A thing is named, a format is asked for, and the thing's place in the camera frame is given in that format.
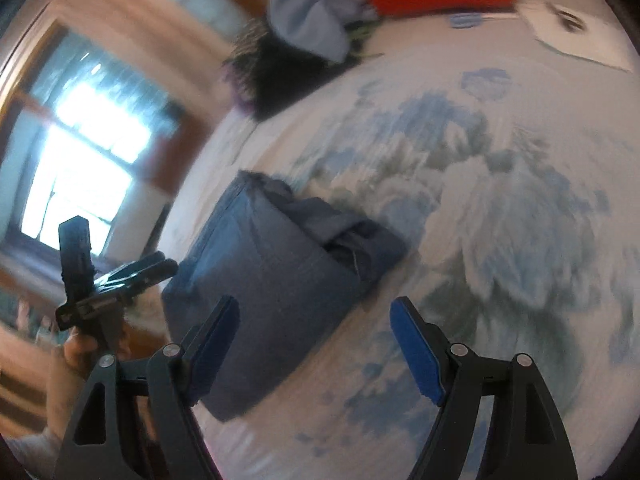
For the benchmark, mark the dark patterned garment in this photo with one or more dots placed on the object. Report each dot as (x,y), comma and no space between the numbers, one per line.
(266,75)

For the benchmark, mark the person's left hand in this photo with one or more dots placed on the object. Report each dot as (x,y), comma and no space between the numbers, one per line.
(80,349)

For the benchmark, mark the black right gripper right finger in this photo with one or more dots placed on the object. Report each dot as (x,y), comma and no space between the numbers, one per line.
(526,436)

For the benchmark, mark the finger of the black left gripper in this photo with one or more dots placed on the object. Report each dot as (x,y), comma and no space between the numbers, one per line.
(133,285)
(130,268)

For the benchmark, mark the blue denim jeans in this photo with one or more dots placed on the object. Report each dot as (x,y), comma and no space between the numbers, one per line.
(297,267)

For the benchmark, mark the floral white bed sheet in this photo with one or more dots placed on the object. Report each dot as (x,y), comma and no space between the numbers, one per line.
(512,171)

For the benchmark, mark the white paper with clip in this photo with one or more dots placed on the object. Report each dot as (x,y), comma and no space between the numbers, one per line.
(578,34)

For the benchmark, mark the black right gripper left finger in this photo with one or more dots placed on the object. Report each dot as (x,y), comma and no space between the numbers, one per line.
(104,437)

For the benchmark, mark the grey-blue garment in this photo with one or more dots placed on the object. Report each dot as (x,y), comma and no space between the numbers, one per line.
(318,27)

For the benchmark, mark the bright window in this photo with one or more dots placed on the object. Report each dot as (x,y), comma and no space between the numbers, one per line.
(95,123)

